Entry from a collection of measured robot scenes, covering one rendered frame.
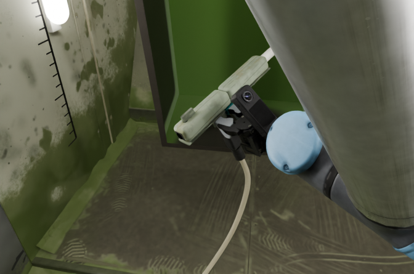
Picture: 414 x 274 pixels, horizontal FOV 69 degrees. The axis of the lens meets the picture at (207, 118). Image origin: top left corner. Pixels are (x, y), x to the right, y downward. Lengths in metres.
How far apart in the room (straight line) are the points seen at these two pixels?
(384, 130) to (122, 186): 1.62
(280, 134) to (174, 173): 1.36
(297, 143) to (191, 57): 1.01
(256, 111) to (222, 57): 0.75
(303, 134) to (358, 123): 0.25
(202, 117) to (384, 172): 0.51
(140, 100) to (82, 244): 1.05
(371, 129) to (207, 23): 1.14
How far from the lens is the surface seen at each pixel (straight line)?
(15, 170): 1.35
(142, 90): 2.17
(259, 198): 1.64
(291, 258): 1.45
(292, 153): 0.43
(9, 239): 1.43
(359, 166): 0.23
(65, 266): 1.51
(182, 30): 1.32
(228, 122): 0.70
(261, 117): 0.63
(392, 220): 0.35
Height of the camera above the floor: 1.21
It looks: 32 degrees down
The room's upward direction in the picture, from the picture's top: straight up
